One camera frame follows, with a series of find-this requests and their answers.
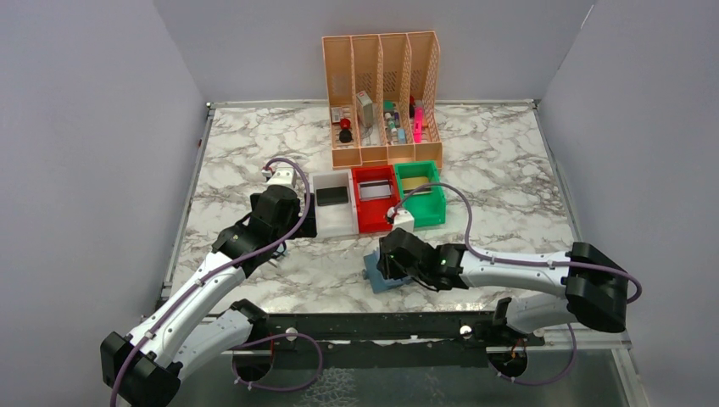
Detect red black stamp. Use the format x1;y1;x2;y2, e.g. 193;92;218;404
338;118;353;143

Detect light blue stapler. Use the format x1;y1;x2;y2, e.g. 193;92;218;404
270;246;287;259

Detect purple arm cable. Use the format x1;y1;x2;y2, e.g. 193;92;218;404
109;158;324;407
390;182;644;387

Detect white box in organizer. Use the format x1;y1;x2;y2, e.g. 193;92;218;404
355;91;375;128

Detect red plastic bin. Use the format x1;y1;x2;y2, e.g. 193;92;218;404
351;165;399;233

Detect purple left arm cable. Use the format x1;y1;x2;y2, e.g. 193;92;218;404
109;158;324;407

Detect gold VIP card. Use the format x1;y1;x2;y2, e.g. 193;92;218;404
400;176;432;195

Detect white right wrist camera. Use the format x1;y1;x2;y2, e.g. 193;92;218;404
386;207;415;232

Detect translucent white plastic bin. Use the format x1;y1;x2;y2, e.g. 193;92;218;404
309;170;359;238

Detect blue leather card holder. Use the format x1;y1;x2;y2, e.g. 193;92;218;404
363;249;413;293

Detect small bottles in organizer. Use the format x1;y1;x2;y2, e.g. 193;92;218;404
382;100;407;145

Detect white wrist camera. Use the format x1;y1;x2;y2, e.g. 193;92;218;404
262;167;297;189
386;207;415;232

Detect green plastic bin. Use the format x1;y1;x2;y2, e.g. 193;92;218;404
394;160;447;228

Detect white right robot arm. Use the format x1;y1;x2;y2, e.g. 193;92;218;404
377;229;631;345

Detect pink highlighter marker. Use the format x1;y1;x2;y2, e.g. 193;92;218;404
413;107;424;144

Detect black card in white bin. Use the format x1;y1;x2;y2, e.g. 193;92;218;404
315;187;349;207

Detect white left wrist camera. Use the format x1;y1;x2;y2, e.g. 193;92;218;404
262;167;297;189

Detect orange file organizer rack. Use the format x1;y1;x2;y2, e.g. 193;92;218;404
321;31;443;170

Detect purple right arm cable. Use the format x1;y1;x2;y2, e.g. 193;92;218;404
390;182;644;387

